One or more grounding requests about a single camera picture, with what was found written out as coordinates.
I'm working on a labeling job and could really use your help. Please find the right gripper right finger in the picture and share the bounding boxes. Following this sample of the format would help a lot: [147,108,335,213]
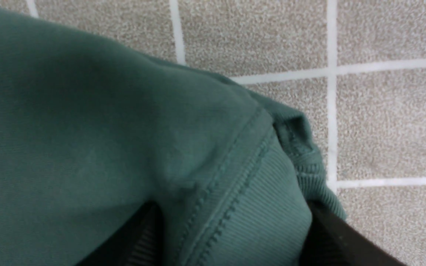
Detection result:
[300,201,404,266]

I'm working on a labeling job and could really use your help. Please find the green long-sleeve top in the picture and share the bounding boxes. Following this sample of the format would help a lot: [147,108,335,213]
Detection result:
[0,9,345,266]

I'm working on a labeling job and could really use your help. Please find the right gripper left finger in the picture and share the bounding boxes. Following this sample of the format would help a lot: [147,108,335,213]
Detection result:
[77,201,163,266]

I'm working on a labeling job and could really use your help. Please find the grey checkered tablecloth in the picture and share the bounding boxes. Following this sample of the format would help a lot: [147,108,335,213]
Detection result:
[0,0,426,266]

